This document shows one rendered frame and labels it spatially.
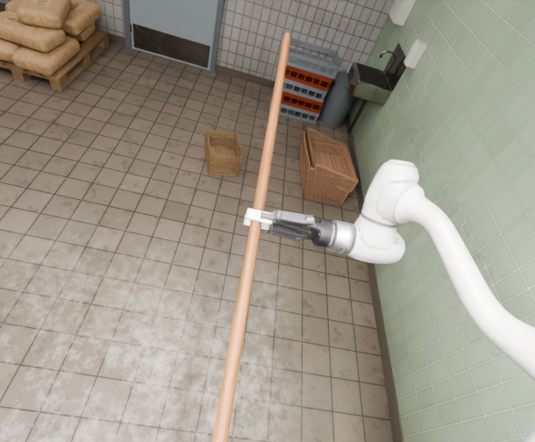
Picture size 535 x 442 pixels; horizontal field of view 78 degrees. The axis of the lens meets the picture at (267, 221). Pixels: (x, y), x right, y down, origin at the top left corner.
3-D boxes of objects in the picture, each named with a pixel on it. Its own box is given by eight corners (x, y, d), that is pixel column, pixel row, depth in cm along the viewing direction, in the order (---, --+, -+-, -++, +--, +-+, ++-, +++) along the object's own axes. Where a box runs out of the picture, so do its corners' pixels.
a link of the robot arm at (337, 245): (341, 260, 93) (321, 255, 93) (342, 231, 98) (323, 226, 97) (355, 248, 85) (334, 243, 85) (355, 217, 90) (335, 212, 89)
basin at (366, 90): (360, 146, 364) (409, 62, 295) (331, 138, 360) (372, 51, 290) (356, 123, 395) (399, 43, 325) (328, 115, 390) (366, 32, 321)
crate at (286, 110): (315, 124, 412) (319, 113, 401) (269, 112, 403) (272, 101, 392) (313, 107, 439) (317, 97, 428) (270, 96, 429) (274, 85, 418)
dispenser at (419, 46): (414, 69, 282) (428, 46, 267) (404, 66, 281) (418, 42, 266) (412, 65, 288) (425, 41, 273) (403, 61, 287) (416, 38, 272)
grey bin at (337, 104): (344, 131, 419) (364, 91, 378) (316, 124, 414) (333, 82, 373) (342, 115, 444) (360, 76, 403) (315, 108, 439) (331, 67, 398)
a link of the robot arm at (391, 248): (338, 246, 98) (353, 206, 94) (385, 257, 100) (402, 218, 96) (347, 265, 88) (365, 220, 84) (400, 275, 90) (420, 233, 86)
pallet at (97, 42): (61, 92, 330) (59, 78, 319) (-25, 69, 319) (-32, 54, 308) (109, 45, 409) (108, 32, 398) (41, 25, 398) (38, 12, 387)
